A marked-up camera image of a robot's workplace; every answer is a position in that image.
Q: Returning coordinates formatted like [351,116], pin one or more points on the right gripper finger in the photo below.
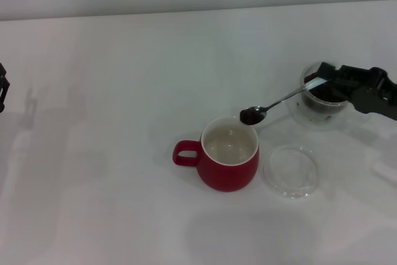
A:
[347,73]
[342,89]

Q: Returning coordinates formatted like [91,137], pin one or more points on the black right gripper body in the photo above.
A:
[378,97]

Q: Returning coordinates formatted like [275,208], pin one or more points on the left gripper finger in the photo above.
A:
[3,88]

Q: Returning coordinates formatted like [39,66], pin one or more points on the few coffee beans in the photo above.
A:
[251,118]

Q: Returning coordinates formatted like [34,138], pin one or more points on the red ceramic mug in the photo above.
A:
[232,178]

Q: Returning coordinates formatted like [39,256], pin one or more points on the dark coffee beans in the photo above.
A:
[322,96]

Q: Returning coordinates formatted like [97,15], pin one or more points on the clear glass cup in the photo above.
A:
[322,108]

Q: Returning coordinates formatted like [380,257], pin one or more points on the clear glass saucer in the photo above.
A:
[307,123]

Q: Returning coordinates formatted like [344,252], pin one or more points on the clear round glass lid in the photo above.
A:
[291,184]

